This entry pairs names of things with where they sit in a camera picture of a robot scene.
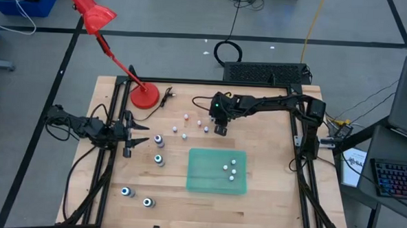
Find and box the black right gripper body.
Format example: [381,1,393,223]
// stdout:
[208,92,239,128]

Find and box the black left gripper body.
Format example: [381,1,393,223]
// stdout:
[113,109,135,159]

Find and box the large purple food coloring bottle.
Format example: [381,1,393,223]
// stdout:
[153,134,166,150]

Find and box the large blue food coloring bottle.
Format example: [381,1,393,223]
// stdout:
[120,186,136,198]

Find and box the red desk lamp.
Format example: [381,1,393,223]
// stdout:
[65,0,164,111]

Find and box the teal translucent plastic bin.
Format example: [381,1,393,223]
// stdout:
[185,147,250,196]

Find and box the black perforated computer case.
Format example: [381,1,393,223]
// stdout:
[223,59,311,86]

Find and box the black power adapter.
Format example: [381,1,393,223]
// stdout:
[333,123,354,139]

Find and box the white printed booklet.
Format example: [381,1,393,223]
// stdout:
[340,147,368,188]

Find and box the dark grey desk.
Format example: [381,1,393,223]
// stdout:
[355,124,407,223]

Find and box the backlit black keyboard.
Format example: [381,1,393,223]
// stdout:
[368,158,407,200]

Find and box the black metal rig frame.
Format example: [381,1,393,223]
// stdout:
[60,72,355,228]

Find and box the black lamp power cable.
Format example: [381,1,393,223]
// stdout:
[132,86,177,123]

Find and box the black coiled cable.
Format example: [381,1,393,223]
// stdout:
[212,0,245,68]

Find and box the yellow hanging cable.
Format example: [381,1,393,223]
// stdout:
[300,0,326,64]

